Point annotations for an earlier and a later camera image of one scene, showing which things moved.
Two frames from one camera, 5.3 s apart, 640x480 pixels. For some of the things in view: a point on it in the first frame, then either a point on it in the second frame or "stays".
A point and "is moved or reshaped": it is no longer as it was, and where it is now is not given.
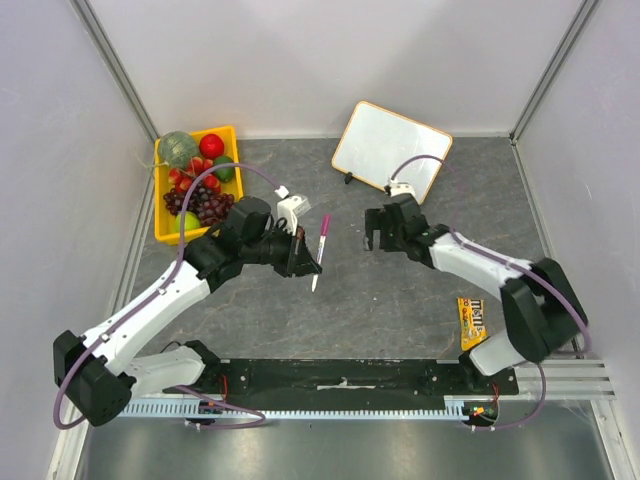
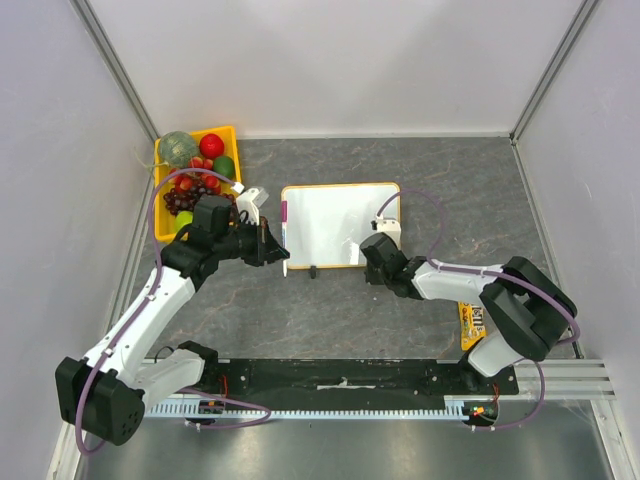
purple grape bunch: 210,205 stays
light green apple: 191,222 stays
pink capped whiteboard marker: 325,225 is moved or reshaped
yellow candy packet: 472,322 stays
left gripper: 309,265 to 267,248
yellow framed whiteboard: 376,142 to 328,222
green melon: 177,149 stays
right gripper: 382,226 to 373,271
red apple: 211,146 stays
